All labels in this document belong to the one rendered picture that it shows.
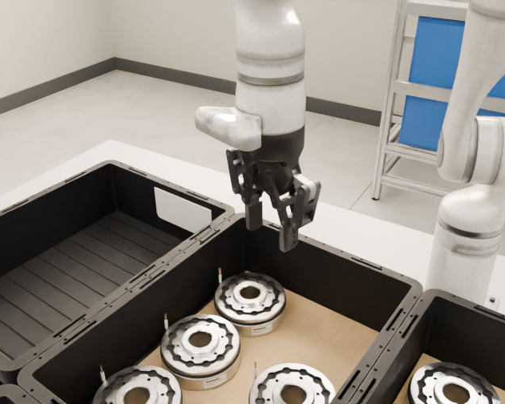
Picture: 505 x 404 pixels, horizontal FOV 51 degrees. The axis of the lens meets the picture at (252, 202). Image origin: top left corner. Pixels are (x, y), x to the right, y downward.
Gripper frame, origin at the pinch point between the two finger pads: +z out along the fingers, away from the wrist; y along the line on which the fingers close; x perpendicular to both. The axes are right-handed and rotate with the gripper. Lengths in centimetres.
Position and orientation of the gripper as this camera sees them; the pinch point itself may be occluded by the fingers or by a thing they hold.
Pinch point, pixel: (270, 228)
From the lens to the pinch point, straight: 65.6
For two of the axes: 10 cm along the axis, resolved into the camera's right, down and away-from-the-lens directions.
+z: 0.2, 8.5, 5.2
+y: -6.5, -3.8, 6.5
